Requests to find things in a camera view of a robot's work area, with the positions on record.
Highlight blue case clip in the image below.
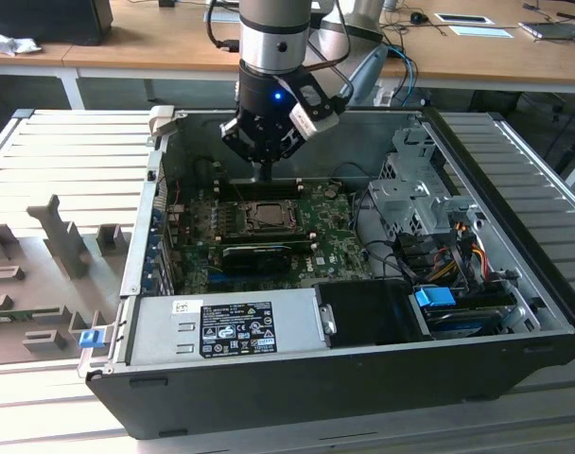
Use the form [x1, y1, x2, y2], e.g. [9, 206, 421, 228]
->
[78, 329, 104, 350]

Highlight yellow red power wires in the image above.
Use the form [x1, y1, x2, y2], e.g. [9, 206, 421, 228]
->
[431, 236, 490, 285]

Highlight black RAM slot bank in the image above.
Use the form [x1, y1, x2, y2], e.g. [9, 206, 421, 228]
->
[219, 230, 318, 253]
[218, 177, 303, 200]

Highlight silver power supply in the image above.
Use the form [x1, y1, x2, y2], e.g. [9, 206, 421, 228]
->
[126, 288, 329, 368]

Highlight black graphics card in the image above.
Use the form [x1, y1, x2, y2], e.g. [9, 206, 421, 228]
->
[220, 243, 291, 276]

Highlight blue cable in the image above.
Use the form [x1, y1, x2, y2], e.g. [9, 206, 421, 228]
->
[385, 43, 419, 108]

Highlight black PC case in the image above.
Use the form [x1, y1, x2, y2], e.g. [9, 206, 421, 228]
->
[78, 106, 575, 441]

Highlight silver drive cage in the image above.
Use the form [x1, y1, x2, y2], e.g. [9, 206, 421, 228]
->
[367, 125, 487, 242]

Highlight crumpled white paper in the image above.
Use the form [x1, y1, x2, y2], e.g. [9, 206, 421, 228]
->
[0, 26, 44, 58]

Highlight black camera cable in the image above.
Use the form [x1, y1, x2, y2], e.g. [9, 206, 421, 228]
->
[206, 0, 241, 52]

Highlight hard disk in blue carrier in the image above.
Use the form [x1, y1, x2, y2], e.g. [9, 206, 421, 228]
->
[412, 286, 515, 341]

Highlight black cable with copper end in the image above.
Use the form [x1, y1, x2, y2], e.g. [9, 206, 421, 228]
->
[308, 13, 356, 103]

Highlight CPU socket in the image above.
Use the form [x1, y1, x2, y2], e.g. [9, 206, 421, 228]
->
[241, 199, 304, 236]

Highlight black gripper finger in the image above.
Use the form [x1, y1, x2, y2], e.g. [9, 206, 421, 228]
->
[266, 130, 308, 183]
[219, 117, 269, 183]

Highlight grey-brown parts rack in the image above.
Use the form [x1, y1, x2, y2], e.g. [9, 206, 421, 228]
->
[0, 193, 132, 368]

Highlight white desk cable hatch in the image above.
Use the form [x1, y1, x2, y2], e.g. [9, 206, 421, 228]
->
[433, 12, 496, 25]
[204, 9, 241, 24]
[448, 26, 518, 40]

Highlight white camera on black bracket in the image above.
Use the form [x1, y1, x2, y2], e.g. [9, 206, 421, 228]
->
[275, 75, 350, 142]

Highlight green RAM stick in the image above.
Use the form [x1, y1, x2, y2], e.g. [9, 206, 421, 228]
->
[0, 306, 64, 326]

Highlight blue expansion slot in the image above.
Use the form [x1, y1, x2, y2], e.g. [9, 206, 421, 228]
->
[205, 270, 288, 292]

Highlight black computer tower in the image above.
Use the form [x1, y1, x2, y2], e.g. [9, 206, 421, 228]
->
[0, 0, 113, 46]

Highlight wooden desk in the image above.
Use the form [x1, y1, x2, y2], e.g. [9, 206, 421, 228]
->
[0, 0, 116, 111]
[61, 0, 575, 96]

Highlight green motherboard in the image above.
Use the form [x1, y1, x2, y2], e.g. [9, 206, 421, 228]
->
[166, 182, 378, 297]

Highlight beige case latch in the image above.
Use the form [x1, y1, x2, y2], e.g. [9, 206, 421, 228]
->
[148, 104, 176, 152]

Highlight grey laptop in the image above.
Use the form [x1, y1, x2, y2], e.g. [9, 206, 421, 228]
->
[518, 21, 575, 43]

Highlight pale blue teach pendant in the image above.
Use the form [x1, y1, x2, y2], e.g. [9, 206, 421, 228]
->
[348, 44, 389, 106]

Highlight metal socket cover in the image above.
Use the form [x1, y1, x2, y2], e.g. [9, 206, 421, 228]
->
[243, 201, 302, 236]

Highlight silver CPU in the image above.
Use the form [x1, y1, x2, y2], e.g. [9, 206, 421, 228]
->
[254, 204, 289, 227]

